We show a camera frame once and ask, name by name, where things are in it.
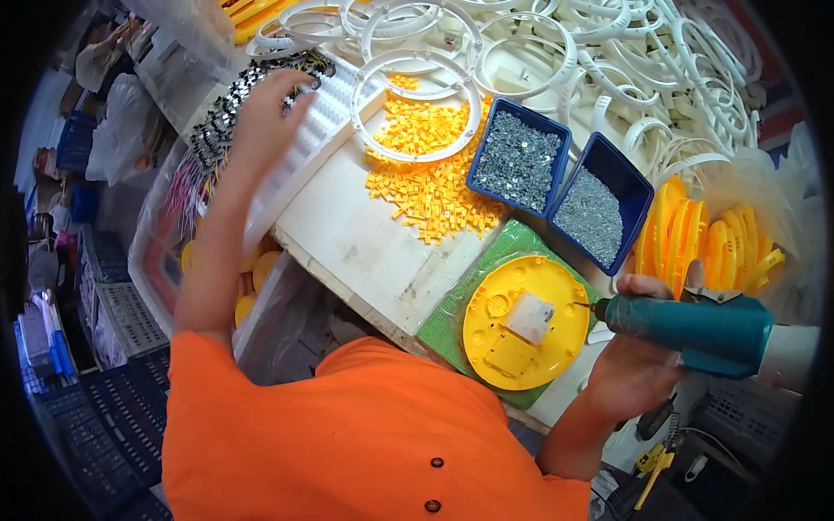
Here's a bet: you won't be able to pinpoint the heap of white rings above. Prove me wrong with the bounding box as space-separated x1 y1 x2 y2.
246 0 765 193

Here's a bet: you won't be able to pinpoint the heap of fine silver screws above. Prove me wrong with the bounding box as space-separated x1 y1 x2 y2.
553 168 624 268

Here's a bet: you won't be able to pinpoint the white motor box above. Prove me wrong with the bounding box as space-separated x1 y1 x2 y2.
504 290 556 346

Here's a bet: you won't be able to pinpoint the person's right hand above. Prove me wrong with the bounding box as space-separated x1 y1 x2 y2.
585 259 708 425

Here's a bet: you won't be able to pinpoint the row of black wired components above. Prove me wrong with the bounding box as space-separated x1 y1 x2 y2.
165 50 337 230

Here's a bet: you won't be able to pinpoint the person's left hand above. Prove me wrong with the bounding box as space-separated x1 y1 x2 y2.
231 68 320 170

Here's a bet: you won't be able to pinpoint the blue square bin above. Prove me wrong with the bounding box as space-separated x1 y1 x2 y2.
546 132 655 277
465 96 573 220

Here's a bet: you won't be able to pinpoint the white cable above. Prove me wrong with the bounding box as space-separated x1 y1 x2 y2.
681 426 747 484

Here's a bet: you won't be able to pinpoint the heap of yellow round lids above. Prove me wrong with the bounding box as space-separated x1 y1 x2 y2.
180 236 285 329

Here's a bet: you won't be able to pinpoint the clear storage box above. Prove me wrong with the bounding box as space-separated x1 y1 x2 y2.
128 138 288 341

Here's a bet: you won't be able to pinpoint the person's body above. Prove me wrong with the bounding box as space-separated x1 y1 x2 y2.
162 331 592 521

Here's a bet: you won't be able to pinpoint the yellow hand tool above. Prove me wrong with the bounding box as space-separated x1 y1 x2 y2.
631 443 677 513

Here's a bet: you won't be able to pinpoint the single white plastic ring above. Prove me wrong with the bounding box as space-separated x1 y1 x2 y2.
350 49 483 164

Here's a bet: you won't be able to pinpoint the yellow round plastic base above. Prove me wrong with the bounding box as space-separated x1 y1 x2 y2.
463 254 592 392

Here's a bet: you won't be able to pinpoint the clear plastic bag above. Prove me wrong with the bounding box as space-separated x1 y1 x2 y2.
700 122 823 326

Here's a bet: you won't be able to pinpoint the teal electric screwdriver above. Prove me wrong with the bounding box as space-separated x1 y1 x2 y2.
573 287 822 396

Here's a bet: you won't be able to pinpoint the white mesh crate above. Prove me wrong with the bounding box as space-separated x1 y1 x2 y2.
696 376 804 458

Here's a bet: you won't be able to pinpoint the heap of flat silver screws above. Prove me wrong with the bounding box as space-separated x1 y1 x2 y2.
473 111 563 212

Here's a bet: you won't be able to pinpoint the stack of yellow discs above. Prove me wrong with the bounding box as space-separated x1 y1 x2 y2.
635 175 787 302

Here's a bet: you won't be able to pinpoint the white ridged tray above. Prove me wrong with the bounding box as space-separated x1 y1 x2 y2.
240 52 387 256

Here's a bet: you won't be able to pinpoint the grey mesh baskets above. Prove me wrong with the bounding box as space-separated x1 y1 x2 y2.
77 224 172 369

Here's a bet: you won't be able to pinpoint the black tool handle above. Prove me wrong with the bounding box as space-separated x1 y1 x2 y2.
635 393 678 443

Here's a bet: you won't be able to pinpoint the pile of small yellow pieces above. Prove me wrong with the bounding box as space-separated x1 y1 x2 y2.
363 74 510 246

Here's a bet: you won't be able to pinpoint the pile of yellow curved parts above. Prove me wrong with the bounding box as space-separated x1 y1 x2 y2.
220 0 308 46

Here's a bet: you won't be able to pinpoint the green mesh mat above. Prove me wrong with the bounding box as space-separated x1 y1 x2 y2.
417 218 604 410

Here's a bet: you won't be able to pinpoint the heap of bags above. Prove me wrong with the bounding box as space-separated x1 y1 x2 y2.
73 13 172 191

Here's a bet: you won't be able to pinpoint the stack of blue crates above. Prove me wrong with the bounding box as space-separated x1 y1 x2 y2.
18 345 174 521

